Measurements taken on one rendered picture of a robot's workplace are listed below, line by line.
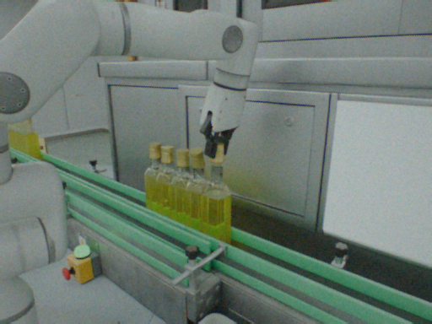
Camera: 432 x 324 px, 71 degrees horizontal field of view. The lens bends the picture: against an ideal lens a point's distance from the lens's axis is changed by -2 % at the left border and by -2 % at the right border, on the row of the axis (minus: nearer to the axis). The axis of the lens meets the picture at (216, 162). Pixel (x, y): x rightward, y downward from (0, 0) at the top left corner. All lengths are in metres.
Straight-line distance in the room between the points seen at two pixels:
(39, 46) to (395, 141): 0.62
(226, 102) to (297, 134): 0.20
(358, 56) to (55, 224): 0.66
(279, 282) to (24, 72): 0.60
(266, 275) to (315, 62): 0.48
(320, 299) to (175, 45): 0.54
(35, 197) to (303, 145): 0.56
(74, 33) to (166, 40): 0.15
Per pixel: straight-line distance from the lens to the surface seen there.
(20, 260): 0.63
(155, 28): 0.54
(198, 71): 0.92
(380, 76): 0.69
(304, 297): 0.70
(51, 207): 0.60
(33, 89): 0.46
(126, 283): 0.96
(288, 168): 0.79
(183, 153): 0.80
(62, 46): 0.45
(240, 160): 0.86
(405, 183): 0.71
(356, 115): 0.70
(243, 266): 0.76
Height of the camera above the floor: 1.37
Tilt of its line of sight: 17 degrees down
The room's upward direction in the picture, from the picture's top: straight up
